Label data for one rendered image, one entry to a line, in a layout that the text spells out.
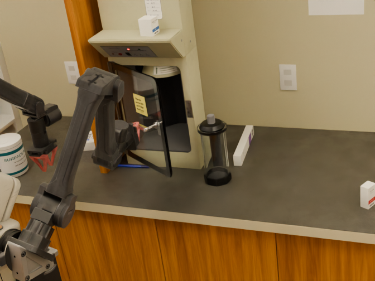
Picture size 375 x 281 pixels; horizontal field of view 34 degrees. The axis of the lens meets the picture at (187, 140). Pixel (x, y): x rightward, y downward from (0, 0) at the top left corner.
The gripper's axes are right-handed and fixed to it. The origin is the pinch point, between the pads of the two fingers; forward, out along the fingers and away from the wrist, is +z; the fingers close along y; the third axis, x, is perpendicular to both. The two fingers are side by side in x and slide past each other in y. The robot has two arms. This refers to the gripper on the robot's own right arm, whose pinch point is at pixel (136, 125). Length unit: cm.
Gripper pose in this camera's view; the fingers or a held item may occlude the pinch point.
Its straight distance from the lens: 225.9
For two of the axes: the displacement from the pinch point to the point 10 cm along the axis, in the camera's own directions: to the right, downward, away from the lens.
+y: -1.3, -8.8, -4.5
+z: 3.5, -4.6, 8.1
